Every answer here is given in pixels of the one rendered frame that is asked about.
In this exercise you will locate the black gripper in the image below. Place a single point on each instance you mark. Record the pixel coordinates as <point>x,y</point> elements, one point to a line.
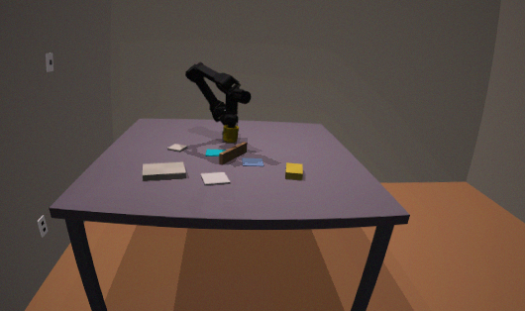
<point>231,118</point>

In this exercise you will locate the curved wooden bar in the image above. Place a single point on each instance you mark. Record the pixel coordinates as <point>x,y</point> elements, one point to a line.
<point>232,153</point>

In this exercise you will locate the white flat square pad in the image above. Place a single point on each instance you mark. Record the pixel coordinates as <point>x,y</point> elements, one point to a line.
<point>217,178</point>

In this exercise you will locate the small white flat tile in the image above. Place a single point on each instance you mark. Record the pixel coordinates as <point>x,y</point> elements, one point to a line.
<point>177,147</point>

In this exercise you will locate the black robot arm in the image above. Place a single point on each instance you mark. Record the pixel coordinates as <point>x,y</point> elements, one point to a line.
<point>224,83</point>

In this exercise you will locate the yellow block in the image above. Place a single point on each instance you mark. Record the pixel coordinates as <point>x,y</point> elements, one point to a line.
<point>294,171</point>

